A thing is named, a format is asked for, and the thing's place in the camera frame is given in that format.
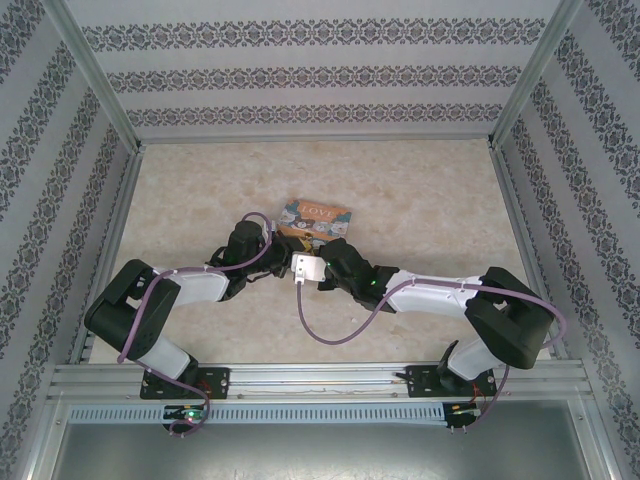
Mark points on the orange LOVE bear tin box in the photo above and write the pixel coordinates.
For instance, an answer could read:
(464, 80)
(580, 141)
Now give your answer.
(320, 216)

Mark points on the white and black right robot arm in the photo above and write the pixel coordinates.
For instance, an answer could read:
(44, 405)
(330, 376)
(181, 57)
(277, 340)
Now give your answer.
(480, 320)

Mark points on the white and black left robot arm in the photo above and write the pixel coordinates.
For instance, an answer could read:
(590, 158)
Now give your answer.
(145, 310)

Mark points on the circuit board with green light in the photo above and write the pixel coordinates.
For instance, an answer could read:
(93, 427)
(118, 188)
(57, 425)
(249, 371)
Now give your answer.
(187, 414)

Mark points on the aluminium mounting rail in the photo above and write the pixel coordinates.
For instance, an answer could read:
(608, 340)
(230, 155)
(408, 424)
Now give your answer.
(310, 382)

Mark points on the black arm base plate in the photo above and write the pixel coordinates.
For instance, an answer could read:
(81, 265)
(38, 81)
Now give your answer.
(422, 382)
(215, 382)

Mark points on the aluminium frame side rail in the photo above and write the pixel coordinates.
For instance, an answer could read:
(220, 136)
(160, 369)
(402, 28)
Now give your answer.
(530, 235)
(107, 245)

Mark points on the aluminium frame post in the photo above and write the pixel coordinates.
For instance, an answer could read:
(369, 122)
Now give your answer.
(537, 70)
(95, 70)

